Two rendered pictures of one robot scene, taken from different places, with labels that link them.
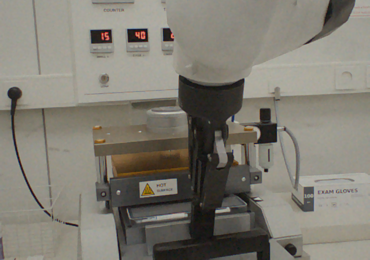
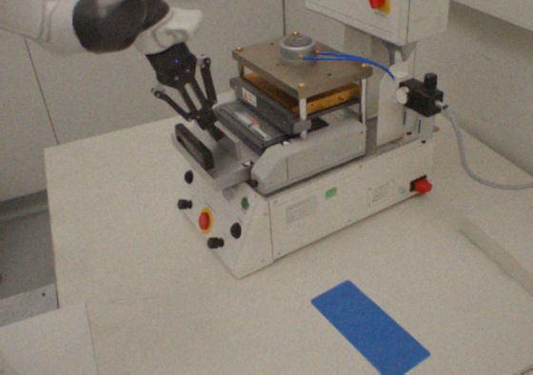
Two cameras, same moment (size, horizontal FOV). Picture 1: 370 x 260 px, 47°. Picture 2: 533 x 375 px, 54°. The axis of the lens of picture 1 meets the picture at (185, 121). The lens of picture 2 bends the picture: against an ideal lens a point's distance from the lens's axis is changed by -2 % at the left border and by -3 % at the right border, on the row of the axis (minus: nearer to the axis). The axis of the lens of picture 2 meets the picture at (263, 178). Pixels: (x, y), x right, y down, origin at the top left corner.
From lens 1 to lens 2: 109 cm
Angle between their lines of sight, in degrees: 73
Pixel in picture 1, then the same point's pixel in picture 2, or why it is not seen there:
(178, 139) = (261, 69)
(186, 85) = not seen: hidden behind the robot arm
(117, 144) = (238, 56)
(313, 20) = (73, 47)
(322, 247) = (483, 262)
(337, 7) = (84, 43)
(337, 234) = (509, 266)
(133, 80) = (334, 0)
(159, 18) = not seen: outside the picture
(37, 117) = not seen: outside the picture
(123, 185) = (237, 84)
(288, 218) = (269, 165)
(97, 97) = (314, 7)
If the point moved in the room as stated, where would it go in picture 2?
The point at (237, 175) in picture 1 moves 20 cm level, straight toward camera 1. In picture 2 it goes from (282, 117) to (181, 132)
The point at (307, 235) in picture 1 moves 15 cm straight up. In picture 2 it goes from (483, 241) to (496, 183)
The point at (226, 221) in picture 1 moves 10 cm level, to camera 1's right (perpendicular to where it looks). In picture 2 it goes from (227, 138) to (240, 163)
